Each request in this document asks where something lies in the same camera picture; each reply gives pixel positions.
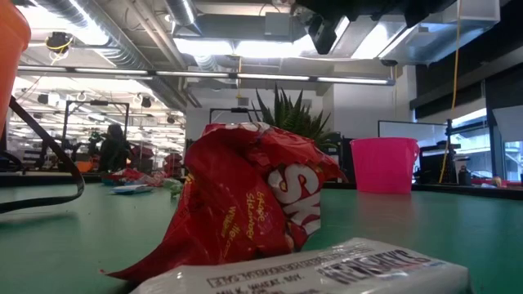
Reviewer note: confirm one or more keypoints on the pink plastic bucket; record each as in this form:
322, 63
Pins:
384, 167

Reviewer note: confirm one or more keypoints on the long ceiling light bar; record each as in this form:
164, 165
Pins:
192, 74

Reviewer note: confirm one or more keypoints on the black equipment stand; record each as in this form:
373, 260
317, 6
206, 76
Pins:
450, 163

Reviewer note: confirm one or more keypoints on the black ceiling camera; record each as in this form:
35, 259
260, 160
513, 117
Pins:
58, 41

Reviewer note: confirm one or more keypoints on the potted succulent plant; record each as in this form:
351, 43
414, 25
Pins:
294, 118

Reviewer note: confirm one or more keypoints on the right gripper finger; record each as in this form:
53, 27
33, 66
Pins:
326, 34
416, 15

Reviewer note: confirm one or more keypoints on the green table mat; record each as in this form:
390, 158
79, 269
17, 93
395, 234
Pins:
449, 228

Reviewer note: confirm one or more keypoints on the silver ribbed ceiling duct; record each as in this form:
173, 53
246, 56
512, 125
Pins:
118, 57

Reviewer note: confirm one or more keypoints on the grey ceiling junction box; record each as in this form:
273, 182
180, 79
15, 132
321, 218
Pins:
278, 24

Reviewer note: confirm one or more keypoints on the clear Sour Patch candy pack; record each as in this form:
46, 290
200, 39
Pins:
173, 187

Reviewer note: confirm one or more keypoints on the white Hershey's candy bar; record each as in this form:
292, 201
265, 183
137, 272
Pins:
143, 188
122, 190
347, 273

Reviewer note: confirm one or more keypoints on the black camera rig frame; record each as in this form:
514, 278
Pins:
98, 103
239, 110

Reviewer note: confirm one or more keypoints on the person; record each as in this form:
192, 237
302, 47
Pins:
114, 151

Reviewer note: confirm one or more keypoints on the black bottle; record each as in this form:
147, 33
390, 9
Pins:
464, 177

